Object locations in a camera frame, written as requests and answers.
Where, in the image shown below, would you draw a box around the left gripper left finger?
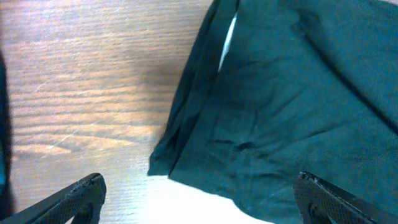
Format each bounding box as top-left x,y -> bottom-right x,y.
1,173 -> 106,224

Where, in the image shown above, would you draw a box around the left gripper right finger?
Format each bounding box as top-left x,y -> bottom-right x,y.
293,171 -> 397,224

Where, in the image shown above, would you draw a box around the black shorts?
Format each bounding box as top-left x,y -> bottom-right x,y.
148,0 -> 397,223

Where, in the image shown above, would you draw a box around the navy blue garment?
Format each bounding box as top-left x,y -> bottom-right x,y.
1,53 -> 14,220

